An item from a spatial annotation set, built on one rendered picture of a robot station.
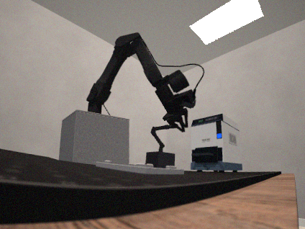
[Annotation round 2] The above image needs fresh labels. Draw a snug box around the white benchtop heat sealer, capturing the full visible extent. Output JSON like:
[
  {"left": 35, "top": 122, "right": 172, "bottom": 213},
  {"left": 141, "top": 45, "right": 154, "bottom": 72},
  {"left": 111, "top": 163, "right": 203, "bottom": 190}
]
[{"left": 191, "top": 114, "right": 242, "bottom": 173}]

